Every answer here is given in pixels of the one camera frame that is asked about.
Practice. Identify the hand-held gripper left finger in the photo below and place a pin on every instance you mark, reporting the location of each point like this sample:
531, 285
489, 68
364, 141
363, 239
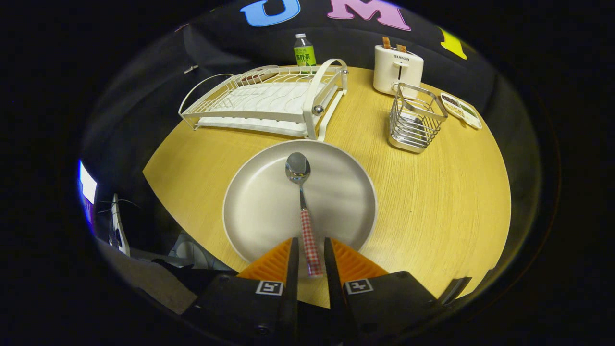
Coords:
289, 288

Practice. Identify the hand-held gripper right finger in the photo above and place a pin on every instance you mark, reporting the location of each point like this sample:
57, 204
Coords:
336, 293

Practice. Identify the white round plate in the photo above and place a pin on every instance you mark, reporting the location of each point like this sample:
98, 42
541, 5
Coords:
259, 206

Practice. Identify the beige plate with meat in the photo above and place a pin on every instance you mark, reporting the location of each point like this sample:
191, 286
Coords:
254, 75

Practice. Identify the white stand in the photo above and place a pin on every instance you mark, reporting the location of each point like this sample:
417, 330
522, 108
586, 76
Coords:
118, 226

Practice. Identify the divided tray of beans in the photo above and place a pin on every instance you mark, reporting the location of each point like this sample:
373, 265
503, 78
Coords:
461, 110

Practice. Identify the bright screen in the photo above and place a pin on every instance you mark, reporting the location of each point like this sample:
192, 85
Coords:
87, 185

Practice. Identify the cream toaster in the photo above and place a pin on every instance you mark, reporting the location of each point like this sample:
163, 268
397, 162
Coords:
396, 72

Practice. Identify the green label drink bottle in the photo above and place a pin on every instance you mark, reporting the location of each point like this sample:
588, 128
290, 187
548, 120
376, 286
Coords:
304, 53

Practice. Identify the small silver clip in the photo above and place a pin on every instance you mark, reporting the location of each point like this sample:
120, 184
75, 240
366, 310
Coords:
190, 69

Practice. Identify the black edge bracket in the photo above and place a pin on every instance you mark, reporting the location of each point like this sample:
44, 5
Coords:
456, 288

